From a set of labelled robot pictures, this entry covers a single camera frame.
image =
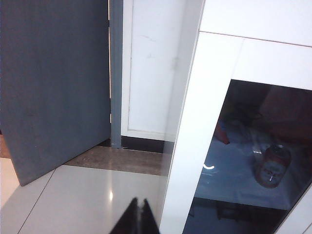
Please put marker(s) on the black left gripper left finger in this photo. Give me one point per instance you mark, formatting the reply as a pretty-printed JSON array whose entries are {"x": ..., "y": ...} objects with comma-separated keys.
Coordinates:
[{"x": 129, "y": 224}]

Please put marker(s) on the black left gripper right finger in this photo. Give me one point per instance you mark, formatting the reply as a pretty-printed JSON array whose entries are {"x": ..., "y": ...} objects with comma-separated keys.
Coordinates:
[{"x": 148, "y": 224}]

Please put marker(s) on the white glass cabinet door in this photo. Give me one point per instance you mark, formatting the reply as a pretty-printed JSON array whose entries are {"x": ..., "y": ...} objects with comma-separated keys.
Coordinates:
[{"x": 209, "y": 109}]

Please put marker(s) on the red beverage can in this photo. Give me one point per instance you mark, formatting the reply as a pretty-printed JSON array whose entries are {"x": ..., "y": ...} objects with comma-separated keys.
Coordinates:
[{"x": 273, "y": 168}]

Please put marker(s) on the white cabinet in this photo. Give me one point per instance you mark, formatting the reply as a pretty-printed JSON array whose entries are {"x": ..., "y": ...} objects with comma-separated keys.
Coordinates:
[{"x": 176, "y": 109}]

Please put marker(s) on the grey room door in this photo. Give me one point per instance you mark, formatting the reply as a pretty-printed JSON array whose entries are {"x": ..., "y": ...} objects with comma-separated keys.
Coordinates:
[{"x": 53, "y": 85}]

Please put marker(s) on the black baseboard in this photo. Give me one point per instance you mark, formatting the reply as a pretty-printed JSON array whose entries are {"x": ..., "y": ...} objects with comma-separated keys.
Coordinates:
[{"x": 146, "y": 143}]

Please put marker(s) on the grey door frame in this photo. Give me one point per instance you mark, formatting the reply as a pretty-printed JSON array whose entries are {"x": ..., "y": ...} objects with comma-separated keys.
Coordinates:
[{"x": 116, "y": 73}]

